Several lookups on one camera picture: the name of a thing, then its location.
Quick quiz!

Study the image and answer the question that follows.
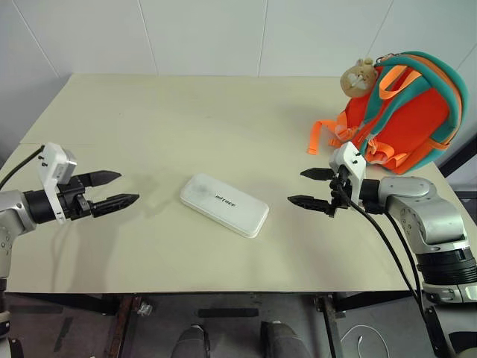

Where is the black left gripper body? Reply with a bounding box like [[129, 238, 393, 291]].
[[56, 174, 94, 222]]

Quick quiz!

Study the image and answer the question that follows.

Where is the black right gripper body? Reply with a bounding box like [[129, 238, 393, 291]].
[[326, 166, 353, 219]]

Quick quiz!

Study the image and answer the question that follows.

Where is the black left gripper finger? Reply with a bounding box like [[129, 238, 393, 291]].
[[90, 193, 141, 219], [87, 170, 122, 189]]

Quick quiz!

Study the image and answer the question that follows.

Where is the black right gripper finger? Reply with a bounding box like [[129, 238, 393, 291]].
[[300, 168, 335, 181], [286, 194, 332, 215]]

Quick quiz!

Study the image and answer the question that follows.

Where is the white rectangular case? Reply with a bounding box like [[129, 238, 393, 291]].
[[179, 172, 271, 239]]

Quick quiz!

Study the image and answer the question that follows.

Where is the orange and teal backpack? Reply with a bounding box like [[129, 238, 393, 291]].
[[306, 50, 470, 176]]

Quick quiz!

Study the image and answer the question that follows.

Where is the beige plush toy pendant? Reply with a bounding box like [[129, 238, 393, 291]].
[[339, 57, 378, 99]]

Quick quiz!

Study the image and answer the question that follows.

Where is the black metal bar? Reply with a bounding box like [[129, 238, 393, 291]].
[[439, 138, 477, 180]]

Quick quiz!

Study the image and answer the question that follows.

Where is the black tape strip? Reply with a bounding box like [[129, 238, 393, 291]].
[[198, 307, 260, 319]]

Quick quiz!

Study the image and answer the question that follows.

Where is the dark rounded shape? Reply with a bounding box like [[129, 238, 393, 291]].
[[174, 323, 209, 358], [259, 319, 311, 358]]

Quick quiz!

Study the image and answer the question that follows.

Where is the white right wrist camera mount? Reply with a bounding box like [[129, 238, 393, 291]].
[[328, 141, 367, 204]]

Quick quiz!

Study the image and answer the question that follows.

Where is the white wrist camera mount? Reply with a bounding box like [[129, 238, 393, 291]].
[[37, 142, 78, 225], [328, 141, 367, 204]]

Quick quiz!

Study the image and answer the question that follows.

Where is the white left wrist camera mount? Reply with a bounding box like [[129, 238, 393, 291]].
[[37, 142, 78, 225]]

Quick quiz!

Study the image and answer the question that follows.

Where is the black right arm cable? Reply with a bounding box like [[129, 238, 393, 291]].
[[347, 199, 426, 321], [383, 210, 428, 303]]

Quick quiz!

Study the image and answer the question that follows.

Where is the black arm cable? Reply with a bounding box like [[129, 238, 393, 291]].
[[0, 145, 46, 189], [383, 210, 428, 303], [347, 199, 426, 321]]

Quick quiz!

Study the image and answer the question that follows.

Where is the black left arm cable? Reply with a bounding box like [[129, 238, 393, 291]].
[[0, 145, 46, 189]]

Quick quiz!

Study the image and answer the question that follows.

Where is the black metal table frame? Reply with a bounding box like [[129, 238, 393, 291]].
[[0, 291, 461, 358]]

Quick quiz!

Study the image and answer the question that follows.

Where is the thin white cable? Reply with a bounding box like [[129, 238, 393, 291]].
[[340, 323, 389, 358]]

